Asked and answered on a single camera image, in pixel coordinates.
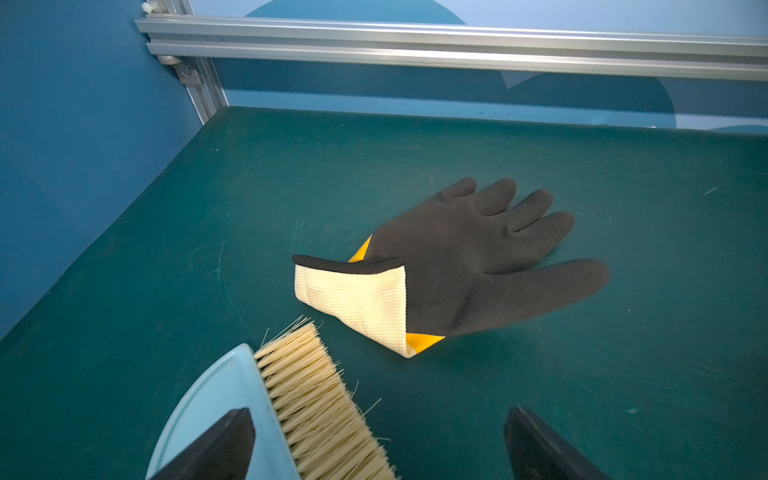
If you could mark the black yellow work glove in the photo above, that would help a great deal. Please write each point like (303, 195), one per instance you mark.
(465, 260)

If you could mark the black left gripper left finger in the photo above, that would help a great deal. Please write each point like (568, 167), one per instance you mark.
(222, 452)

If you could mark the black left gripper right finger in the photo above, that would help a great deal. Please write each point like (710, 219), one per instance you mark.
(536, 451)

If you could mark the left rear aluminium post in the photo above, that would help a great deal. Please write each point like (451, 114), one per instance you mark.
(198, 75)

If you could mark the rear aluminium frame rail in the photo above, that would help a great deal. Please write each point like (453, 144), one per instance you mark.
(458, 47)

